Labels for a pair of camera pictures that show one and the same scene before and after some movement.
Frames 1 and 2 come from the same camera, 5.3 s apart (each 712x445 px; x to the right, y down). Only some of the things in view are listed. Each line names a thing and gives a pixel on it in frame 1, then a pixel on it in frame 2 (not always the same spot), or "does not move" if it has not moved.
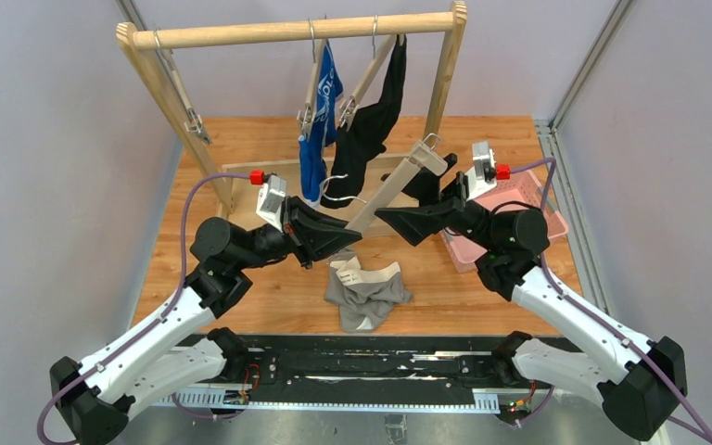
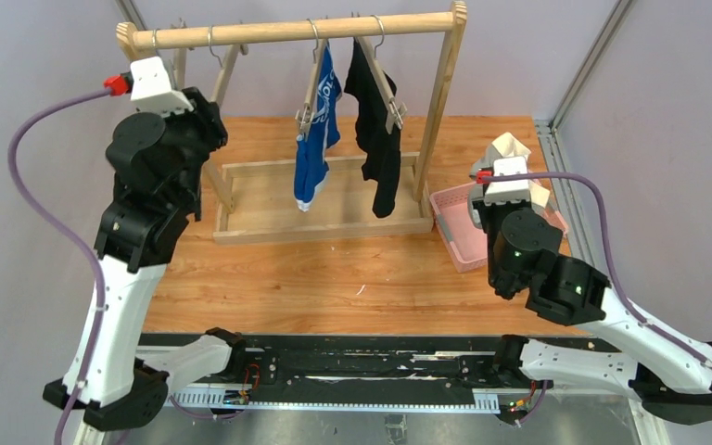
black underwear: (363, 138) → (381, 151)
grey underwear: (363, 296) → (508, 146)
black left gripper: (294, 233) → (209, 122)
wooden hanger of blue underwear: (308, 115) does not move
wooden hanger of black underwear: (380, 59) → (395, 112)
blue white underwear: (312, 148) does not move
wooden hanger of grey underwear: (426, 154) → (226, 71)
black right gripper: (454, 204) → (479, 217)
